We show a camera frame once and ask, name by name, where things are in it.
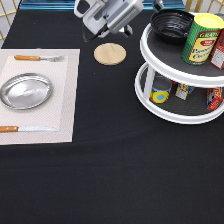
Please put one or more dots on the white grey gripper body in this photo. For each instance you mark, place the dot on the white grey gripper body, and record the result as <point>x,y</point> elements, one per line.
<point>107,15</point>

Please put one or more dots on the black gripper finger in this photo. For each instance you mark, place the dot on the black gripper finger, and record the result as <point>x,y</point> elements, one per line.
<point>128,31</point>

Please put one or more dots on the black ribbed bowl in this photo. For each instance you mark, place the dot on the black ribbed bowl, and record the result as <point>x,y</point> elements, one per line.
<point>172,25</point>

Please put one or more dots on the white two-tier lazy Susan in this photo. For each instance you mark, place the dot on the white two-tier lazy Susan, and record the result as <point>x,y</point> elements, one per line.
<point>165,59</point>

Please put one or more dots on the silver metal plate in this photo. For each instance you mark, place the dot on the silver metal plate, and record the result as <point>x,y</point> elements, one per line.
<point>26,91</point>

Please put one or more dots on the round wooden coaster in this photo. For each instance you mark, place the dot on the round wooden coaster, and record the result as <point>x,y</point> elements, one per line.
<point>110,54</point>

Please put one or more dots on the yellow blue can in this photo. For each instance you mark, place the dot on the yellow blue can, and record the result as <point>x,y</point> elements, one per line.
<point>160,89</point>

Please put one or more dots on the yellow green parmesan canister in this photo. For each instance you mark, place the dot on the yellow green parmesan canister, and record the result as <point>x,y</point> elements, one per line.
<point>202,36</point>

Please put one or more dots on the blue yellow small box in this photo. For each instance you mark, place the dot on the blue yellow small box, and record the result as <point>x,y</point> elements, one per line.
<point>183,91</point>

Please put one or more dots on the red raisins box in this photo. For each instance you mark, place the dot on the red raisins box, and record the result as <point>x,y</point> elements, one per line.
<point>218,53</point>

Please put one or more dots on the beige woven placemat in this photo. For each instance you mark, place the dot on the beige woven placemat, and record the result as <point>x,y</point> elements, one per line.
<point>57,112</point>

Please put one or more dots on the wooden handled fork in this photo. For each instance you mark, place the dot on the wooden handled fork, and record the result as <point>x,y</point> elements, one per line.
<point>38,58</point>

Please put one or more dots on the wooden handled knife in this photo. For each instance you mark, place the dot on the wooden handled knife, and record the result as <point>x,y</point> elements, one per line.
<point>5,129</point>

